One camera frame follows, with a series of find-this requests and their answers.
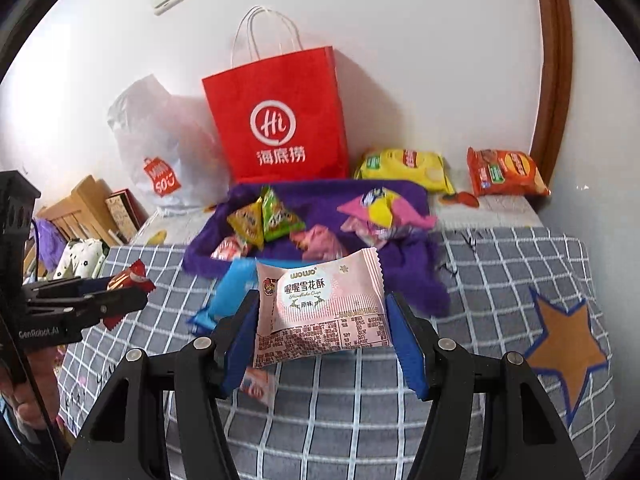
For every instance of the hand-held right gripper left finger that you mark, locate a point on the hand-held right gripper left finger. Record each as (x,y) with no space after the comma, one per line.
(240,352)

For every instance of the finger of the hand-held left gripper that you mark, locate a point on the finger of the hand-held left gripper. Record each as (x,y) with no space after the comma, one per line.
(115,302)
(70,287)

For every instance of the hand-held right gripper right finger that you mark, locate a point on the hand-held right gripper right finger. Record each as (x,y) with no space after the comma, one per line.
(407,352)

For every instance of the small red snack packet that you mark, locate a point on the small red snack packet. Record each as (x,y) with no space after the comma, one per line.
(132,275)

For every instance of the blue box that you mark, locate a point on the blue box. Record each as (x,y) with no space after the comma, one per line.
(232,285)

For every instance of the pale pink pastry packet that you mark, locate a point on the pale pink pastry packet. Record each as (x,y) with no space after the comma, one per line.
(320,310)

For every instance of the red and white snack packet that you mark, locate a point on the red and white snack packet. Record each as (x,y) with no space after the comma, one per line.
(230,250)

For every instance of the yellow triangular snack packet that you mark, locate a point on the yellow triangular snack packet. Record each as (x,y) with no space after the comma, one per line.
(247,222)

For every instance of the magenta snack packet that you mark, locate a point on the magenta snack packet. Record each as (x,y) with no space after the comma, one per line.
(415,217)

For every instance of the purple plush storage basket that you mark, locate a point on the purple plush storage basket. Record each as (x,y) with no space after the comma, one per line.
(320,200)

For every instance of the person's left hand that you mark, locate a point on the person's left hand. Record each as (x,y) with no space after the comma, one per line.
(37,385)

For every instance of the white floral cloth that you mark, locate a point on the white floral cloth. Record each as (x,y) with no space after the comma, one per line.
(80,257)

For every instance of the purple bag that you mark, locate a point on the purple bag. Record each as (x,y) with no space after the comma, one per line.
(50,240)

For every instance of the small pink and white packet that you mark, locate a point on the small pink and white packet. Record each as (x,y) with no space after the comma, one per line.
(257,385)

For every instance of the wooden furniture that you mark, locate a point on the wooden furniture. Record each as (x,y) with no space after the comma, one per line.
(85,205)

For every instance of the brown patterned box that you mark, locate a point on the brown patterned box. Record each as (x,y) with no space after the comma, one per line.
(122,215)

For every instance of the grey checked bedsheet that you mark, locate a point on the grey checked bedsheet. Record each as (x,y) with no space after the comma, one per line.
(500,270)

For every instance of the green triangular snack packet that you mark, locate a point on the green triangular snack packet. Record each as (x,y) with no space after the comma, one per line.
(277,220)

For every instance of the small orange packet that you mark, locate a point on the small orange packet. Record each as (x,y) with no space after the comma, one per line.
(462,199)

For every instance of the white plastic bag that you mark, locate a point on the white plastic bag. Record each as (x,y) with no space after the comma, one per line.
(150,130)

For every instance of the yellow chips bag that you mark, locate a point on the yellow chips bag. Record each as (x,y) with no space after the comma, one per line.
(400,165)

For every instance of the orange chips bag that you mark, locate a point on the orange chips bag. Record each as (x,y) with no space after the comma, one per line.
(505,172)

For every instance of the red paper bag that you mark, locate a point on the red paper bag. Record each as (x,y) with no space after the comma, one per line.
(275,110)

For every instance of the wooden door frame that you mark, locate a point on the wooden door frame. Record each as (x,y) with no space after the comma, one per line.
(552,60)

